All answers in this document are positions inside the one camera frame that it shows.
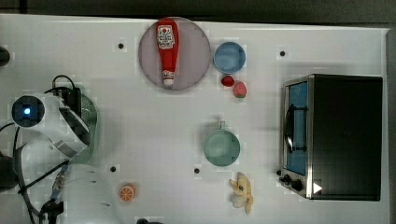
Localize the grey round plate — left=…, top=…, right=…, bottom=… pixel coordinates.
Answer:
left=138, top=17, right=211, bottom=91

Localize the red ketchup bottle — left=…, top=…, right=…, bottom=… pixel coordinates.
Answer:
left=156, top=18, right=179, bottom=87

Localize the green mug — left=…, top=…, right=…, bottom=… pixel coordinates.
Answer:
left=203, top=120, right=241, bottom=167

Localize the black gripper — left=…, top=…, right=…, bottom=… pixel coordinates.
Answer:
left=62, top=88, right=81, bottom=114

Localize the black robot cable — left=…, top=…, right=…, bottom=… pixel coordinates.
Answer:
left=0, top=74, right=78, bottom=224

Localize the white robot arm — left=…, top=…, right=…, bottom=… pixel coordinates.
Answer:
left=1, top=88, right=121, bottom=224

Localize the green plastic strainer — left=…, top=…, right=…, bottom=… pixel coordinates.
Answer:
left=70, top=95, right=98, bottom=164

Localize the black toaster oven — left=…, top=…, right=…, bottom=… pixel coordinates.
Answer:
left=276, top=74, right=383, bottom=202

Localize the orange slice toy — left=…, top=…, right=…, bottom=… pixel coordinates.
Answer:
left=119, top=183, right=135, bottom=202

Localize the red toy tomato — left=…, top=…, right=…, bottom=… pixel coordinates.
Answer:
left=221, top=76, right=234, bottom=87

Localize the pink toy strawberry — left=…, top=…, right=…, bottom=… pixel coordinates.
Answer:
left=233, top=81, right=248, bottom=98

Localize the blue bowl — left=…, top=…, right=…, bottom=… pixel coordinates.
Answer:
left=213, top=42, right=247, bottom=75

